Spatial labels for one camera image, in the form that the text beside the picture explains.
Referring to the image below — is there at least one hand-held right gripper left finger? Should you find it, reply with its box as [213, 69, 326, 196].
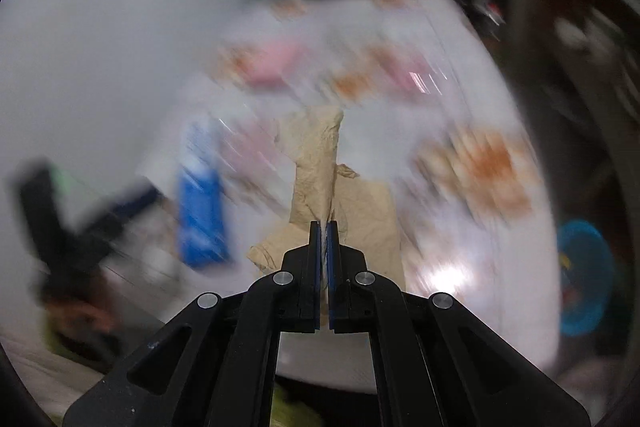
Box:
[62, 221, 322, 427]

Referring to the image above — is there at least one floral plastic tablecloth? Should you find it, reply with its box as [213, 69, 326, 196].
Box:
[140, 0, 561, 390]

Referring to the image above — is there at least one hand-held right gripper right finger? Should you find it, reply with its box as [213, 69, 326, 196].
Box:
[327, 221, 591, 427]

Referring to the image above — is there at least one blue plastic basket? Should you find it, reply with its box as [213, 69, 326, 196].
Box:
[557, 219, 616, 337]

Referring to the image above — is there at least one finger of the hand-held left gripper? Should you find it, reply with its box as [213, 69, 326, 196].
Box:
[75, 184, 163, 248]
[7, 162, 68, 258]

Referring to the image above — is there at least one blue toothpaste box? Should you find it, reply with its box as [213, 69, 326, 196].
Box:
[176, 117, 233, 270]

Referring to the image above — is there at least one clear oil bottle red cap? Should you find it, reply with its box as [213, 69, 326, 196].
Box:
[470, 0, 506, 38]

